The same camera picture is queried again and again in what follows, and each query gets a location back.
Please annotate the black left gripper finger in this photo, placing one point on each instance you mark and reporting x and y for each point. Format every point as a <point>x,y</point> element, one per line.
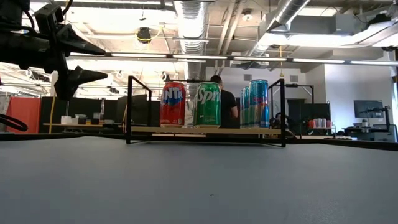
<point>77,43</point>
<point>77,79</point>

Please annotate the red Fanta can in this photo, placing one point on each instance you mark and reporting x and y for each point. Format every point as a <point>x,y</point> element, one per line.
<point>172,105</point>

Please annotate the green Sprite can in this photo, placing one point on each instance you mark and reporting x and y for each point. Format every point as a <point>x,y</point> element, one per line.
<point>207,105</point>

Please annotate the blue silver Red Bull can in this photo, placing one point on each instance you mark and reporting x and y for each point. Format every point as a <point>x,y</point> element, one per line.
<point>245,109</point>
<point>259,105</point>

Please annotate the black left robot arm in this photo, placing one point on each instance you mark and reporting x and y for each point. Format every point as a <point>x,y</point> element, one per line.
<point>12,12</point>

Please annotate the black office partition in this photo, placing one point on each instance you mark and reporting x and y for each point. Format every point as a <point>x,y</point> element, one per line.
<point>84,107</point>

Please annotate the white box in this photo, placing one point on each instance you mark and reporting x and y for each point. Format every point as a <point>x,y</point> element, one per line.
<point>66,120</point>

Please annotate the wooden office desk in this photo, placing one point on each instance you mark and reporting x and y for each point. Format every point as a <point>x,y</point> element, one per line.
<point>74,125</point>

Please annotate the orange panel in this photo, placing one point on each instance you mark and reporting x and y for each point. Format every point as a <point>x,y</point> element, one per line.
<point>25,109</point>

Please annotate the black hanging ceiling device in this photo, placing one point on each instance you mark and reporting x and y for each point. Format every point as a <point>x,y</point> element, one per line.
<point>144,35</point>

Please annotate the large black monitor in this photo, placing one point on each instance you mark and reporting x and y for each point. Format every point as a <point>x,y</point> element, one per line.
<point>138,109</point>

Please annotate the white crumpled sheet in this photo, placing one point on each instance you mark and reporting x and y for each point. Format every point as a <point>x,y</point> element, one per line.
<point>189,115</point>

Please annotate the person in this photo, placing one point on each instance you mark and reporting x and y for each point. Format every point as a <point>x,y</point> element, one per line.
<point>228,109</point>
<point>277,119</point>

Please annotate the black cabinet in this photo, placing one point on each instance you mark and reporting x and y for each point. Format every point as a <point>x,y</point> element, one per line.
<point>308,109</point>

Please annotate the black computer monitor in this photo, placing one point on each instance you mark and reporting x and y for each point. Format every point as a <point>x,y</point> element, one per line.
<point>368,109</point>

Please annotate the grey box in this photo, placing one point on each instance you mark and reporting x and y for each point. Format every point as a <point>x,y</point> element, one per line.
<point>387,133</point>

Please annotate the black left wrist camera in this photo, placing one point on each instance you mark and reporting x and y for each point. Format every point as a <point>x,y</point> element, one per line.
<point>48,15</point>

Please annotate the silver corrugated air duct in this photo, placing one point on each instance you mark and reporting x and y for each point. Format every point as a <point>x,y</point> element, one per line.
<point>191,31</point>

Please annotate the wooden shelf with black frame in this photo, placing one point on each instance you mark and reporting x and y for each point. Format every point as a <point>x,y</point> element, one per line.
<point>236,130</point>

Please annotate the black metal rig frame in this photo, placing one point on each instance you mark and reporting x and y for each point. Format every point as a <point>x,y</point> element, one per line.
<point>357,143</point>

